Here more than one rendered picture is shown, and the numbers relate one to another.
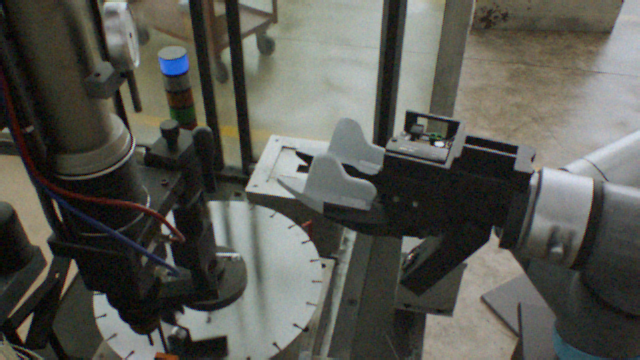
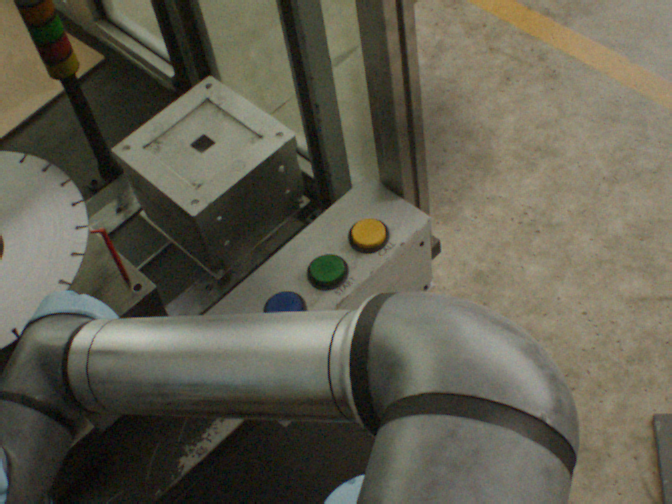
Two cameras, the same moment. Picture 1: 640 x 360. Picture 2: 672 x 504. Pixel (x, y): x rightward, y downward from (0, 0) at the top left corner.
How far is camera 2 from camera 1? 81 cm
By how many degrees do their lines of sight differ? 31
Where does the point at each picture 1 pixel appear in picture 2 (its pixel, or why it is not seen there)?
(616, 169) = (101, 355)
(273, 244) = (44, 242)
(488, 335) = (618, 479)
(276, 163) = (179, 122)
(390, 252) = not seen: hidden behind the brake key
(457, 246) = not seen: outside the picture
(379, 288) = not seen: hidden behind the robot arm
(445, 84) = (379, 96)
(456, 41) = (376, 41)
